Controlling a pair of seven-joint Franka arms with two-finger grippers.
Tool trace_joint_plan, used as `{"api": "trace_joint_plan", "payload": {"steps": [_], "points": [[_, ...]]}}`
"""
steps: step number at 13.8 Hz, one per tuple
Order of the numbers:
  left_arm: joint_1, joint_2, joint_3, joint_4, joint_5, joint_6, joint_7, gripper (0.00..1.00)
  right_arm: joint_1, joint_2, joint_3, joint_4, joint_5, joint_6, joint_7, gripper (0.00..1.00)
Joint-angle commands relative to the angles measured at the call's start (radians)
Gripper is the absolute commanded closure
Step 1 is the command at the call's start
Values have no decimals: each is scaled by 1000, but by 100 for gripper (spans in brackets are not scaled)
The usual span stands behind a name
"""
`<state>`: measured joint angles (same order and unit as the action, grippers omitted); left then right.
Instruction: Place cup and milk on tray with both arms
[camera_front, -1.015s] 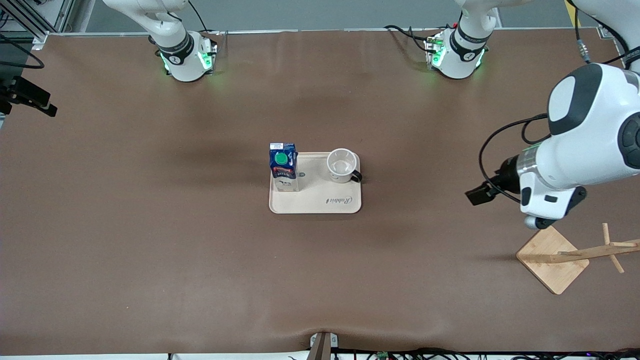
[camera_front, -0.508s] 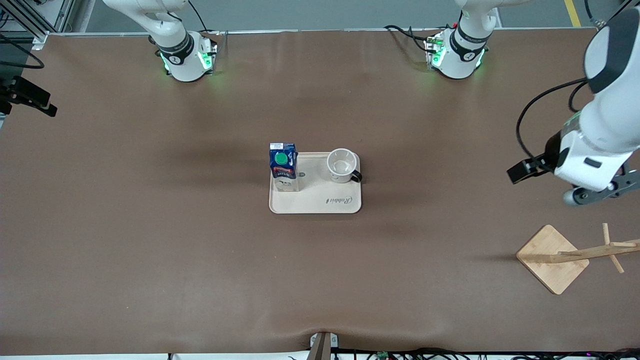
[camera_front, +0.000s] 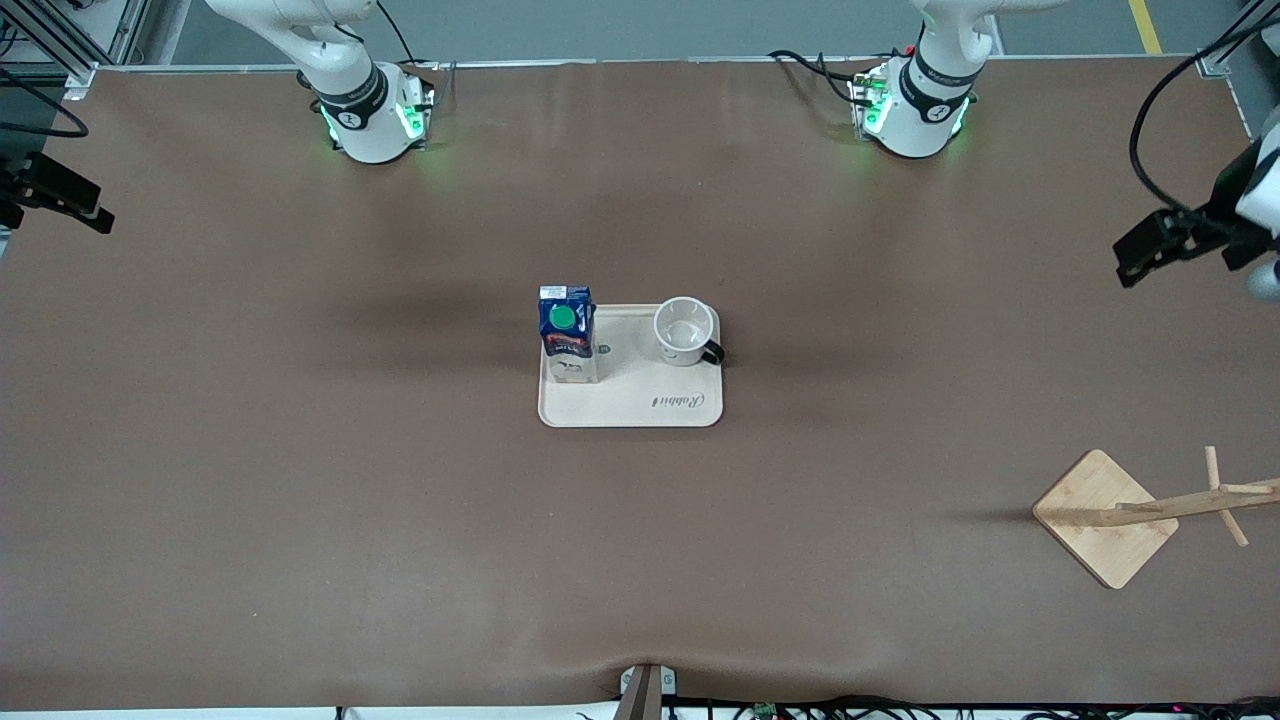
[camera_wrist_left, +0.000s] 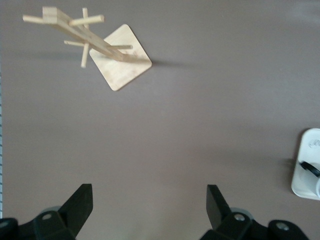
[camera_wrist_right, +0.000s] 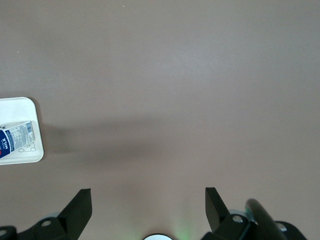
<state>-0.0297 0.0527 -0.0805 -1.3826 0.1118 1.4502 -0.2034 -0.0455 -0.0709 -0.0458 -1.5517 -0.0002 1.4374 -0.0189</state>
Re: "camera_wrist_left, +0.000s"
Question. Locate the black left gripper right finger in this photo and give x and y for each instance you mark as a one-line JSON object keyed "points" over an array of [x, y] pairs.
{"points": [[220, 215]]}

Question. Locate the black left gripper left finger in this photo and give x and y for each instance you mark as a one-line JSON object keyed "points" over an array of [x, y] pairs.
{"points": [[72, 212]]}

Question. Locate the cream rectangular tray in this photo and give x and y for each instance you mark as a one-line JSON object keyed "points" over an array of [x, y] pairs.
{"points": [[306, 147]]}

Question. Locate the wooden mug tree stand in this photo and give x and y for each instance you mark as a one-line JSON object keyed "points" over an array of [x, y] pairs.
{"points": [[120, 65]]}

